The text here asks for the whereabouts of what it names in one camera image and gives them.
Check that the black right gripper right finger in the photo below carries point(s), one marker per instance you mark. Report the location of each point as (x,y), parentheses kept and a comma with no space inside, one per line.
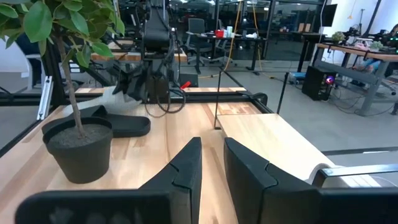
(248,186)

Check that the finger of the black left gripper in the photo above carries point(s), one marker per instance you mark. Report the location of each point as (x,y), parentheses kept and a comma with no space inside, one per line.
(120,82)

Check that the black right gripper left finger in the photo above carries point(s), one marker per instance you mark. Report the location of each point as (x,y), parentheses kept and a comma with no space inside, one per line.
(186,186)

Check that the light grey slide sandal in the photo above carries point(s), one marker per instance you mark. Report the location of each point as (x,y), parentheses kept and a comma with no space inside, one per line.
(115,104)

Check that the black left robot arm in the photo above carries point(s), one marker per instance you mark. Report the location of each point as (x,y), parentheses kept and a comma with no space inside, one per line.
(155,28)

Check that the black background robot arm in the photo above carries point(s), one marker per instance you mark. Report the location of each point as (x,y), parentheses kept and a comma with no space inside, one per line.
(351,32)

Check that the wooden background table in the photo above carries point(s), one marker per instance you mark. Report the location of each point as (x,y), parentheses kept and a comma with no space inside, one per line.
(130,56)

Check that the red strip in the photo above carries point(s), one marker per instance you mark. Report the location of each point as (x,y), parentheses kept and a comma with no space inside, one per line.
(185,84)

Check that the silver aluminium extrusion bar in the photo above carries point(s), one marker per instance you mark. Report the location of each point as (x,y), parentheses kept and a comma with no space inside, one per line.
(45,99)

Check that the grey office chair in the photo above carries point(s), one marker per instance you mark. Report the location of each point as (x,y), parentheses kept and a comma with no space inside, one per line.
(197,34)

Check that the large black flower pot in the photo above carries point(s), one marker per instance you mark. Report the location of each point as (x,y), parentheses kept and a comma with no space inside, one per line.
(77,152)

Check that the red box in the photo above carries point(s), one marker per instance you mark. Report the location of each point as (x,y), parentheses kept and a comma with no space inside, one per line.
(219,33)

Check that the black office desk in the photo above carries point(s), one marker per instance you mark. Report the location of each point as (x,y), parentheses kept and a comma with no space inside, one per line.
(236,40)

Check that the blue box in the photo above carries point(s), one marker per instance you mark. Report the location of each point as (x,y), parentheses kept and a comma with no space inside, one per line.
(298,76)

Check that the black computer tower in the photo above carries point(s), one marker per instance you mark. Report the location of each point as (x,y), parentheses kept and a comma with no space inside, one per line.
(317,82)

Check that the small potted plant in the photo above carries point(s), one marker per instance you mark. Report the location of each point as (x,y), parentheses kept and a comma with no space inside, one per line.
(376,45)
(338,36)

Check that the wooden desk with grey legs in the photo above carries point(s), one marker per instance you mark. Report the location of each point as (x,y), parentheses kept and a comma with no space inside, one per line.
(367,56)

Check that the pink object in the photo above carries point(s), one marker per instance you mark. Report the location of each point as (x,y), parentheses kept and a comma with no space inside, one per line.
(362,46)

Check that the black monitor on stand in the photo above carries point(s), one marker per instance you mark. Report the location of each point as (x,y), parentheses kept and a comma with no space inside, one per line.
(329,15)

